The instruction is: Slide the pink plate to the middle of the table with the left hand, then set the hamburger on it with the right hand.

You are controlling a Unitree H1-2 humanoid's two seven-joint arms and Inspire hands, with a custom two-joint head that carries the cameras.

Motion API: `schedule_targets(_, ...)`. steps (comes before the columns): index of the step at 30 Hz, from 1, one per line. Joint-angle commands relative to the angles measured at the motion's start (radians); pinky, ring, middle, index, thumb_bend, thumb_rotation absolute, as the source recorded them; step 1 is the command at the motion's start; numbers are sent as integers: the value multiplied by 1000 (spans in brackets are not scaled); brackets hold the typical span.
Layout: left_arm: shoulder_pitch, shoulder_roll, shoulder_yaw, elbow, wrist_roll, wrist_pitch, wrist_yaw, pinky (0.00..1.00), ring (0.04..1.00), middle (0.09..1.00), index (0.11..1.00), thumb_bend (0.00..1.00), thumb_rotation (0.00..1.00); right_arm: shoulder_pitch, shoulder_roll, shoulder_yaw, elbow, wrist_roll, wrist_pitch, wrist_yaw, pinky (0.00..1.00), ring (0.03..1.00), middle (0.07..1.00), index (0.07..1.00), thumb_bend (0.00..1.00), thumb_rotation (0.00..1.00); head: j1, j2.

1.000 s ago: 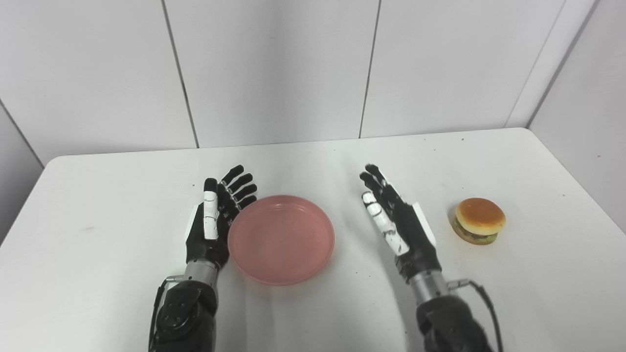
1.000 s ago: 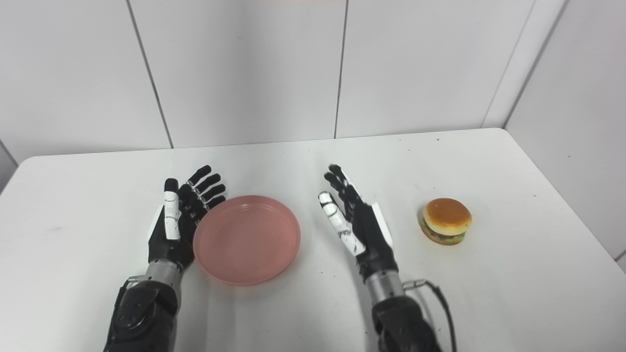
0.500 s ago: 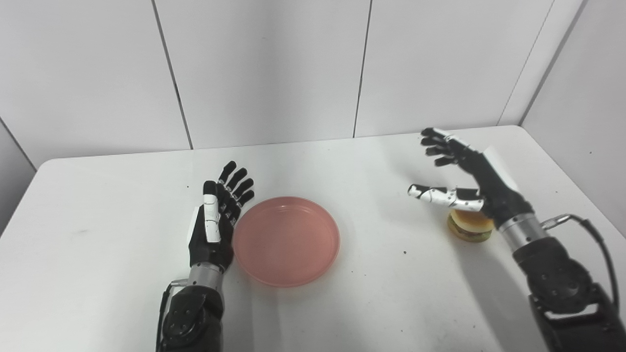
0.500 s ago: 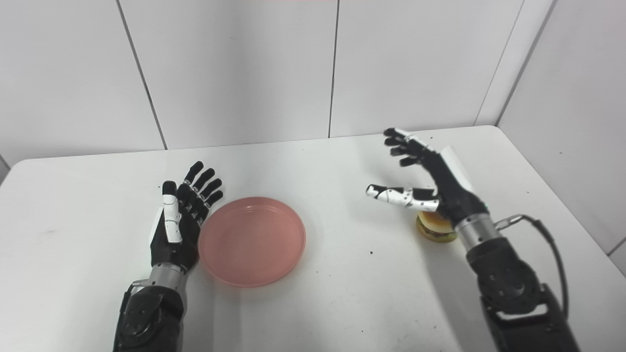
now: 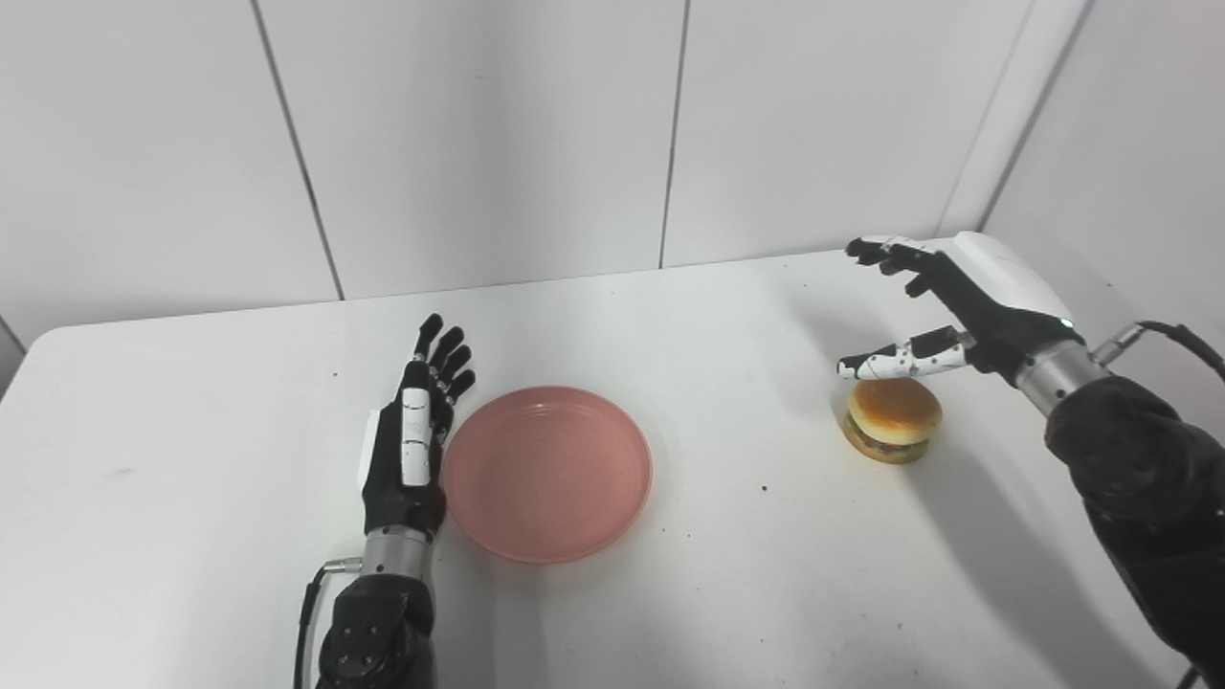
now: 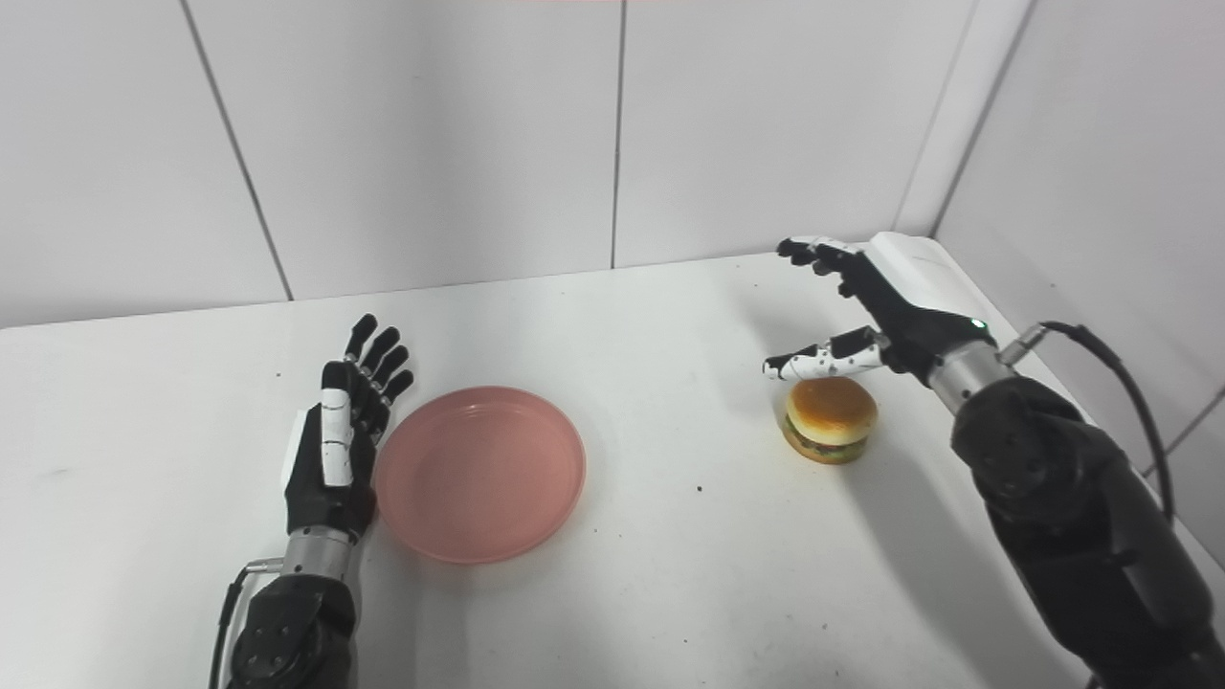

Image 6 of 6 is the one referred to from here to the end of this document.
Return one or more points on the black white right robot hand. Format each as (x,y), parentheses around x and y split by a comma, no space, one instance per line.
(880,306)

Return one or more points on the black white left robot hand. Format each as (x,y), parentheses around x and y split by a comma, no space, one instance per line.
(340,450)

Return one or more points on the hamburger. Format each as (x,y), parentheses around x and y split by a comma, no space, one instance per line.
(831,419)

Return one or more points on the pink plate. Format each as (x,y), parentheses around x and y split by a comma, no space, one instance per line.
(478,474)

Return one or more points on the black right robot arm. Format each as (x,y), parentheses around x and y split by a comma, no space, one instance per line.
(1072,507)

